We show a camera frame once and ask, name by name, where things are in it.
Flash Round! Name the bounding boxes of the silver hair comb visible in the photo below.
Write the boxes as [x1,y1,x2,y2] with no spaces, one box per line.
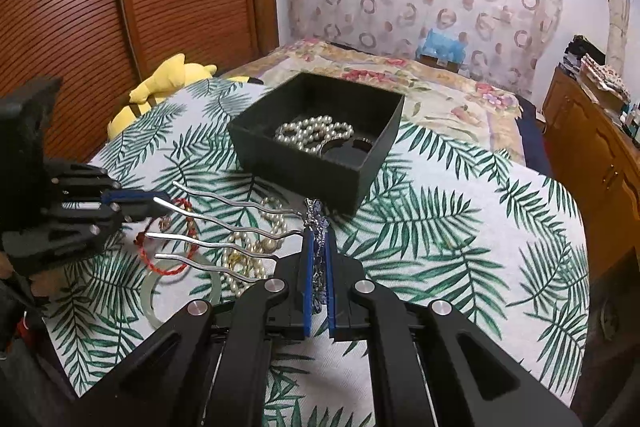
[151,181,333,314]

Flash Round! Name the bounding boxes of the white pearl necklace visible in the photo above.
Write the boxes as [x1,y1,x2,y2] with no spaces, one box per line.
[274,115,355,156]

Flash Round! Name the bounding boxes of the blue package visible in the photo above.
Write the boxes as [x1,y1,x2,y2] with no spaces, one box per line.
[416,28,471,74]

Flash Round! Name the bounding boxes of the pile of folded cloths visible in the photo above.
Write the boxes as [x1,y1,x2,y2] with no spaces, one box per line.
[559,34,634,118]

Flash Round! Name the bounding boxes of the wooden cabinet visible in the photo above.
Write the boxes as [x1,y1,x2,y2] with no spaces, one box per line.
[541,66,640,280]

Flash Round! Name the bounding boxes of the red braided bracelet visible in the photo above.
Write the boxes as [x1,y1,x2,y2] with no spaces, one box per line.
[133,198,199,281]

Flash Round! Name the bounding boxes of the wooden slatted wardrobe door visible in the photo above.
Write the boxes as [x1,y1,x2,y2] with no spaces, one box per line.
[0,0,281,164]

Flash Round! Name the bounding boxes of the person's left hand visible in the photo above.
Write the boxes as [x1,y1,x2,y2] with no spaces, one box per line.
[0,257,58,304]

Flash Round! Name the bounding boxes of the cream pearl necklace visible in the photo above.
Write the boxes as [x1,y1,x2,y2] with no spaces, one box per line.
[220,196,289,301]

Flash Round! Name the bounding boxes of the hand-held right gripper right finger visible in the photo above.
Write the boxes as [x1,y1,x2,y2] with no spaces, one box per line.
[325,228,586,427]

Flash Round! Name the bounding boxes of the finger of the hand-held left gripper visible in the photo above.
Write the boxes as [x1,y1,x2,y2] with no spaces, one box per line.
[46,161,170,208]
[0,206,152,279]

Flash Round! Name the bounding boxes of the yellow plush toy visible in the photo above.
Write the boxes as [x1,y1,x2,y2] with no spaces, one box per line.
[107,53,264,140]

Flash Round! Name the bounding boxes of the floral bedspread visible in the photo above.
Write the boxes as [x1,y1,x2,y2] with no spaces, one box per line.
[224,38,527,168]

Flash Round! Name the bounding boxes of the green leaf print cloth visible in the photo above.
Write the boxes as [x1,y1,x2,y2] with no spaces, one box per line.
[42,77,592,427]

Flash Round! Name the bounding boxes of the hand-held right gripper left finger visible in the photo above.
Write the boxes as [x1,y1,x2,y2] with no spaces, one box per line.
[75,228,314,427]

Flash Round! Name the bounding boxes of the pale green jade bangle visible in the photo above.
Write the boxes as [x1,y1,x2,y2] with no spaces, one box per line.
[141,256,224,326]

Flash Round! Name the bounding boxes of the black jewelry box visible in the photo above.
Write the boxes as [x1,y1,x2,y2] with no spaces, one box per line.
[227,72,406,216]

